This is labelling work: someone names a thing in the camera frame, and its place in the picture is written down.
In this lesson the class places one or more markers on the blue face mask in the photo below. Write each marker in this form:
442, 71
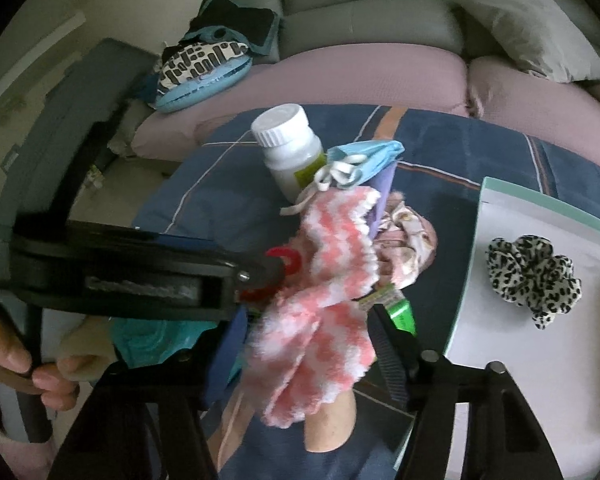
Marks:
370, 160

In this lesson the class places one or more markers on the grey sofa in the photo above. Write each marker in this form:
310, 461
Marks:
370, 25

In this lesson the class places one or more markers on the pink floral scrunchie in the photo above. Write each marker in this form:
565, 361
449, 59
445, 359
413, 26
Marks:
410, 240

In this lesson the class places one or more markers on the blue patterned pouch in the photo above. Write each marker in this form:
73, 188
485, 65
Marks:
200, 70

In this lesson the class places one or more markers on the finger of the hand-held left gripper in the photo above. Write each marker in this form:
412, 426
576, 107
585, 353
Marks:
262, 272

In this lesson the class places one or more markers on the person's left hand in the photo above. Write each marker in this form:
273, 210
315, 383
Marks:
10, 350

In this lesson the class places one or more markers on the purple packet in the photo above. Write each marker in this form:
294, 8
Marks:
382, 195

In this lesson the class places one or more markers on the grey pillow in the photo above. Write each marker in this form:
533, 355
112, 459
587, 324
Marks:
530, 30

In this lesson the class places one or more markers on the white medicine bottle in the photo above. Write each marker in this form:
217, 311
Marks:
290, 160

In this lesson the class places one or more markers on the pink sofa cover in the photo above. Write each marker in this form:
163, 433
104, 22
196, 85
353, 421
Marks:
370, 75

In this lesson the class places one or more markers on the green packet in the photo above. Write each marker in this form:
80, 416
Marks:
401, 316

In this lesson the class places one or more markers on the white tray with mint rim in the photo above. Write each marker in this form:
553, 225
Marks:
505, 345

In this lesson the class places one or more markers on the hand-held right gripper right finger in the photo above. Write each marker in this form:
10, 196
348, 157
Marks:
387, 360

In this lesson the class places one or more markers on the black teal cloth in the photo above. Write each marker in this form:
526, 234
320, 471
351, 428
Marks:
240, 22

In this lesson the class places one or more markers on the blue plaid blanket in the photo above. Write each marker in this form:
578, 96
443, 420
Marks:
455, 145

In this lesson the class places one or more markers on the pink white fuzzy sock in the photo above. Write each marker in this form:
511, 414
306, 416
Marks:
325, 310

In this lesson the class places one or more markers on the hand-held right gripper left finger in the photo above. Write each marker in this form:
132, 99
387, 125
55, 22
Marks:
225, 355

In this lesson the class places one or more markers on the leopard print scrunchie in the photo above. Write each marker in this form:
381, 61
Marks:
530, 280

